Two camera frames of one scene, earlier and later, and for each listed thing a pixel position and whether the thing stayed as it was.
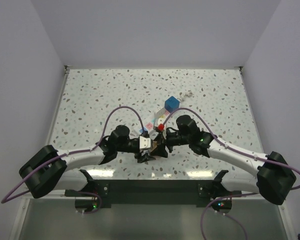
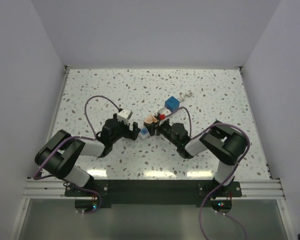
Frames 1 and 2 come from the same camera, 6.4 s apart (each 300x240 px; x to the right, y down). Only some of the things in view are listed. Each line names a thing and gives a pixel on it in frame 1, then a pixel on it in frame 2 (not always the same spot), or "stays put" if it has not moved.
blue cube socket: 171,104 stays put
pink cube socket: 154,145 -> 150,119
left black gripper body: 130,146 -> 123,130
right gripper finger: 160,150 -> 151,127
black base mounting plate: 156,193 stays put
